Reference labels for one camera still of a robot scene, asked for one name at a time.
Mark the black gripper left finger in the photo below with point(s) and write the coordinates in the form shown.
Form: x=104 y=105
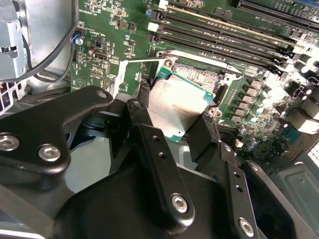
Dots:
x=37 y=119

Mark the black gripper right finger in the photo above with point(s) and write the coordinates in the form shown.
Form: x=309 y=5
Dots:
x=234 y=179

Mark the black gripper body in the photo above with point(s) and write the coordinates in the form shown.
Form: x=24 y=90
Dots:
x=119 y=211

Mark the silver CPU with green edge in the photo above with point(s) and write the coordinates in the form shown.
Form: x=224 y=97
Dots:
x=174 y=109

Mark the metal CPU socket cover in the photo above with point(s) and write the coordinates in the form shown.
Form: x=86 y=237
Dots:
x=120 y=74

